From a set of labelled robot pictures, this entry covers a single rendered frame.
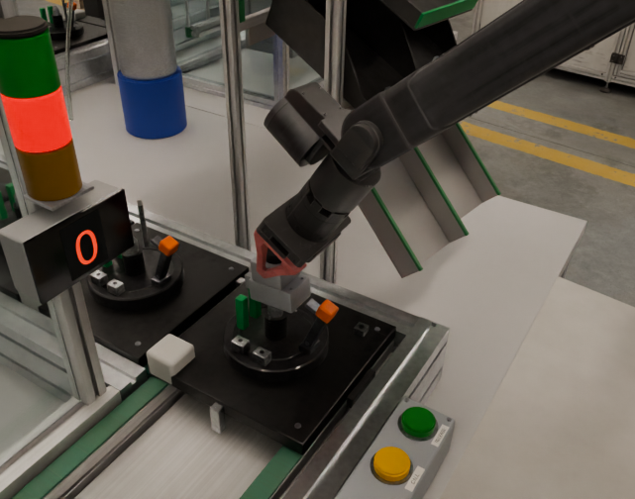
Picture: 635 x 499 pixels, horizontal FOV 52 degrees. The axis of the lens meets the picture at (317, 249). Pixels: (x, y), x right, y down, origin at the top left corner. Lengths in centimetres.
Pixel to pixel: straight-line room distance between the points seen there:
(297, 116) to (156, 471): 45
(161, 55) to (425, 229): 86
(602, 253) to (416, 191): 202
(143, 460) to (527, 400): 54
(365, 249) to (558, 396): 45
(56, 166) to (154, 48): 102
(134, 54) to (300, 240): 102
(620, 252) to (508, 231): 172
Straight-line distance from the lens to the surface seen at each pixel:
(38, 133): 62
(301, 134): 66
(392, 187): 102
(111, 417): 86
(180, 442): 85
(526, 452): 95
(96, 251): 70
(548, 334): 113
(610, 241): 312
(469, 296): 117
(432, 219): 105
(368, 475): 76
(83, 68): 208
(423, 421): 80
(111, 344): 92
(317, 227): 69
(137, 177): 153
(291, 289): 79
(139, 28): 162
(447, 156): 117
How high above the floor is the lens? 157
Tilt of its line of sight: 35 degrees down
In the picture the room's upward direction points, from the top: 1 degrees clockwise
